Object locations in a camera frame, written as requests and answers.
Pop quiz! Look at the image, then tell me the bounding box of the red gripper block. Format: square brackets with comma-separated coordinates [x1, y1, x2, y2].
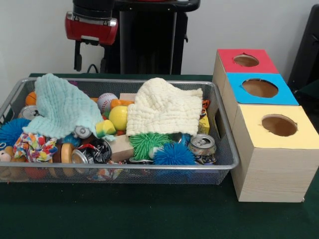
[65, 11, 118, 73]

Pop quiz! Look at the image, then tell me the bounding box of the brown monkey plush toy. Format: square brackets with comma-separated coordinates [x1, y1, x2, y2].
[0, 145, 15, 162]

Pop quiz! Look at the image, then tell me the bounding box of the silver mesh bin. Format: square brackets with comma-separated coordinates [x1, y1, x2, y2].
[0, 77, 240, 185]

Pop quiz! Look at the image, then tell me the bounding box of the wooden box with three holes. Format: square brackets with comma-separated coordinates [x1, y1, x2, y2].
[212, 48, 319, 203]

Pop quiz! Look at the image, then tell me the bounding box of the white baseball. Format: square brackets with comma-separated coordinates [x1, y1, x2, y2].
[97, 93, 118, 113]

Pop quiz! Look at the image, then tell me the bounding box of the light blue cloth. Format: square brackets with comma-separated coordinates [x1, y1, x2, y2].
[22, 73, 117, 142]

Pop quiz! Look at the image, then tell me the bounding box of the yellow plastic ball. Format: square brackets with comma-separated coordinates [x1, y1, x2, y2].
[108, 106, 129, 131]

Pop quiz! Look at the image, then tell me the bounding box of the cream cloth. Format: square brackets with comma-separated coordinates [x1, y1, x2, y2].
[126, 77, 204, 137]

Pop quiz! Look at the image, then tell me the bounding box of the crushed black can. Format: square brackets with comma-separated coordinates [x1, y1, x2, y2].
[72, 139, 113, 165]

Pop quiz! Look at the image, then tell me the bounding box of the green spiky rubber ball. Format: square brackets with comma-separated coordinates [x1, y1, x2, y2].
[129, 132, 172, 160]

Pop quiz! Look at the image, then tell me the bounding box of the blue spiky rubber ball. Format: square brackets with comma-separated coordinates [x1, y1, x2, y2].
[0, 118, 32, 147]
[152, 142, 197, 165]

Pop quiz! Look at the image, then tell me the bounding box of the crushed silver can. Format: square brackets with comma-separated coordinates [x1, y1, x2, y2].
[188, 133, 217, 165]

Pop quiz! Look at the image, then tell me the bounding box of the dark green table cloth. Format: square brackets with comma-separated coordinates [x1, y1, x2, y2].
[0, 73, 319, 239]
[294, 79, 319, 107]

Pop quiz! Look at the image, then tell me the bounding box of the black chair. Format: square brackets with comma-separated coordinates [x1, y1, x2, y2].
[288, 3, 319, 88]

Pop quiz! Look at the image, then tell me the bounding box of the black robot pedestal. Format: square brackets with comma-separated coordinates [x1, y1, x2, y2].
[104, 0, 201, 75]

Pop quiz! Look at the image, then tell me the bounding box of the multicoloured rope toy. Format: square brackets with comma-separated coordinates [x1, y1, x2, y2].
[13, 132, 58, 163]

